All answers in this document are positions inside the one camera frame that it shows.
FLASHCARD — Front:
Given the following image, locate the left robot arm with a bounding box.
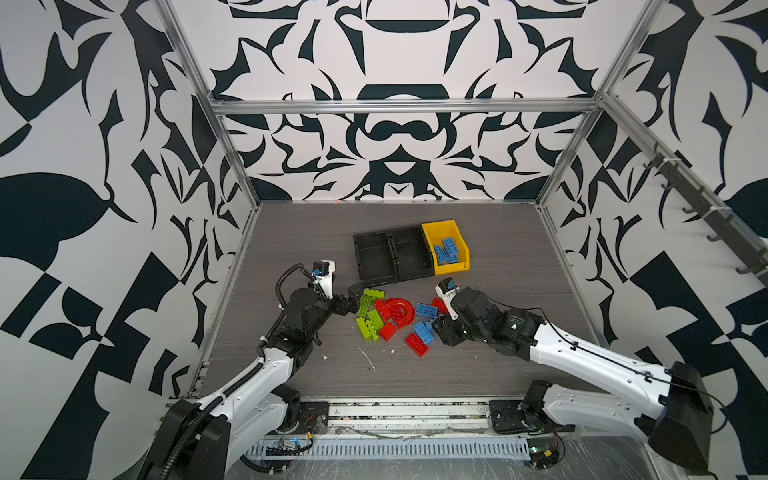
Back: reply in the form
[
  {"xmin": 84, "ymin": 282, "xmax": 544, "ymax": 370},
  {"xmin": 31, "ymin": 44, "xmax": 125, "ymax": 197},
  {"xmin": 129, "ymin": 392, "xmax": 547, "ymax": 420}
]
[{"xmin": 138, "ymin": 260, "xmax": 365, "ymax": 479}]

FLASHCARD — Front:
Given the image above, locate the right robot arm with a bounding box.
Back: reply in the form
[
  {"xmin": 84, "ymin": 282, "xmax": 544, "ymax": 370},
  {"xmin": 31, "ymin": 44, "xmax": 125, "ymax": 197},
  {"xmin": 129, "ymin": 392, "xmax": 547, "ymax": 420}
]
[{"xmin": 435, "ymin": 278, "xmax": 715, "ymax": 473}]

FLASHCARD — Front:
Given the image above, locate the green brick upper left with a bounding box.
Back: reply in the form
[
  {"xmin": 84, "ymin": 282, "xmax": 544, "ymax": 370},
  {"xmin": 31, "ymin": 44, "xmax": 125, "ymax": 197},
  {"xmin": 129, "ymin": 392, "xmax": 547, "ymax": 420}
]
[{"xmin": 356, "ymin": 295, "xmax": 375, "ymax": 318}]

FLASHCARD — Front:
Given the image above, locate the green brick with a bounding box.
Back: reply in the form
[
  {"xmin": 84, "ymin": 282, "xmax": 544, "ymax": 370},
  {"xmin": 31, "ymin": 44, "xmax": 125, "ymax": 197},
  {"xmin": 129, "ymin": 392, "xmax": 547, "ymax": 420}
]
[
  {"xmin": 366, "ymin": 310, "xmax": 384, "ymax": 339},
  {"xmin": 356, "ymin": 295, "xmax": 375, "ymax": 318},
  {"xmin": 363, "ymin": 288, "xmax": 386, "ymax": 299},
  {"xmin": 356, "ymin": 317, "xmax": 379, "ymax": 342}
]

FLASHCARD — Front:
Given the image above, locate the green brick top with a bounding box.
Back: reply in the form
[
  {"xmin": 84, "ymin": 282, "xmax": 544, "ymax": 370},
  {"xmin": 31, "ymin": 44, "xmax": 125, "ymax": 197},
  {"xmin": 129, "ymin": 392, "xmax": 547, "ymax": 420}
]
[{"xmin": 363, "ymin": 288, "xmax": 386, "ymax": 299}]

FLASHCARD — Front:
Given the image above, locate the green brick middle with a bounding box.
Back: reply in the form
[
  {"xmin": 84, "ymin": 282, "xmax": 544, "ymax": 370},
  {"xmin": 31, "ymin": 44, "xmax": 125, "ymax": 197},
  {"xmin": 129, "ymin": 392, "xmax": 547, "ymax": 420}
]
[{"xmin": 366, "ymin": 310, "xmax": 384, "ymax": 339}]

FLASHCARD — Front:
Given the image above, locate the green brick lower left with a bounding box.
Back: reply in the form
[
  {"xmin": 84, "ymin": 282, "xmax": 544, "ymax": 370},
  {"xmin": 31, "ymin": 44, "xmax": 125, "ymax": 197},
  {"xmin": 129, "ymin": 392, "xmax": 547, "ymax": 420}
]
[{"xmin": 356, "ymin": 317, "xmax": 379, "ymax": 342}]

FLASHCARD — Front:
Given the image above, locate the left black bin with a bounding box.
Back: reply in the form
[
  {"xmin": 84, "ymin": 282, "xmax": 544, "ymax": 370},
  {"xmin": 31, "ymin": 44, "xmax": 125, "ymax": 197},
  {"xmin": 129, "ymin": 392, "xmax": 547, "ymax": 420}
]
[{"xmin": 353, "ymin": 231, "xmax": 397, "ymax": 287}]

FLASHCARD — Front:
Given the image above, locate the black bin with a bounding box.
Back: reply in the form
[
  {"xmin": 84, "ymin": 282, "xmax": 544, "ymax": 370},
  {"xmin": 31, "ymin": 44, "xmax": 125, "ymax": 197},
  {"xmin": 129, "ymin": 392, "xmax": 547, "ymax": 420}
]
[
  {"xmin": 389, "ymin": 225, "xmax": 434, "ymax": 282},
  {"xmin": 353, "ymin": 231, "xmax": 397, "ymax": 287}
]

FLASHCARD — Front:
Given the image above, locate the right black bin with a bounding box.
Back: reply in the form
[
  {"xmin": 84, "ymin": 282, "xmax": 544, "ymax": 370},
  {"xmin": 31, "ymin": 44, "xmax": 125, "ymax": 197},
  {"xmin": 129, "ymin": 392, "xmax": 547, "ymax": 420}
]
[{"xmin": 389, "ymin": 225, "xmax": 434, "ymax": 282}]

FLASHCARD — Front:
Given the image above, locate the red brick front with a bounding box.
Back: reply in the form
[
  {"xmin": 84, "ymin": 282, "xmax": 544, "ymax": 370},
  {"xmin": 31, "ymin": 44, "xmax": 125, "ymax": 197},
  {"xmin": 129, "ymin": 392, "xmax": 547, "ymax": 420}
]
[{"xmin": 405, "ymin": 333, "xmax": 428, "ymax": 358}]

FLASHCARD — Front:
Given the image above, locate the yellow bin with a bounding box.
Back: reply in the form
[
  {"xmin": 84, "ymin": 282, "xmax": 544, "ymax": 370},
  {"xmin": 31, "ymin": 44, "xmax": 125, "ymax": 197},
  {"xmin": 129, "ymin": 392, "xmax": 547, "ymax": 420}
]
[{"xmin": 421, "ymin": 220, "xmax": 470, "ymax": 276}]

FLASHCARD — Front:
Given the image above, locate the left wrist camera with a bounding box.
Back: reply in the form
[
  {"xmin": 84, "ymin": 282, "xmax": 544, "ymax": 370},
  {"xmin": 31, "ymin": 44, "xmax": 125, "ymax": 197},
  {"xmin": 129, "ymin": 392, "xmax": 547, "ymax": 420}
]
[{"xmin": 311, "ymin": 260, "xmax": 336, "ymax": 300}]

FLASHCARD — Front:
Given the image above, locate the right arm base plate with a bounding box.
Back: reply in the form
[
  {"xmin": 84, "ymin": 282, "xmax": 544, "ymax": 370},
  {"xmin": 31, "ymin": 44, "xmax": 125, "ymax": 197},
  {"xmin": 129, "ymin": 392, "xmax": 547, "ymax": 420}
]
[{"xmin": 488, "ymin": 399, "xmax": 576, "ymax": 435}]

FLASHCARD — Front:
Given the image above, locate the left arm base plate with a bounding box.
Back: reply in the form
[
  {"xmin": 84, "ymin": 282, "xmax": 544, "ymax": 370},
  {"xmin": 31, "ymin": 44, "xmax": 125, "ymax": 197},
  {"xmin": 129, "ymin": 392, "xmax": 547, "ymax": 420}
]
[{"xmin": 271, "ymin": 401, "xmax": 330, "ymax": 436}]

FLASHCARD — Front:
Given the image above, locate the aluminium front rail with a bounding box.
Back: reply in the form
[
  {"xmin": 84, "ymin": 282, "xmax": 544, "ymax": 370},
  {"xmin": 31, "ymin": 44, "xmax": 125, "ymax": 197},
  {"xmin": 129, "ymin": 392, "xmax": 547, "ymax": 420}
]
[{"xmin": 157, "ymin": 395, "xmax": 661, "ymax": 439}]

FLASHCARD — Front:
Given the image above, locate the white cable duct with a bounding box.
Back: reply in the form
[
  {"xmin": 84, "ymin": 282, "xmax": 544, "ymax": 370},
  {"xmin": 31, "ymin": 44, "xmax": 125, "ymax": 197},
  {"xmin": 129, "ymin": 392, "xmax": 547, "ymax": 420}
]
[{"xmin": 245, "ymin": 437, "xmax": 531, "ymax": 461}]

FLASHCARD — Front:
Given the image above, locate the wall hook rail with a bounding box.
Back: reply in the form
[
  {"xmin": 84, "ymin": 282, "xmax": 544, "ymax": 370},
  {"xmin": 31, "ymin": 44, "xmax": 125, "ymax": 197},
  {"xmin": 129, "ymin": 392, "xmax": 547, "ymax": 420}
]
[{"xmin": 644, "ymin": 141, "xmax": 767, "ymax": 286}]

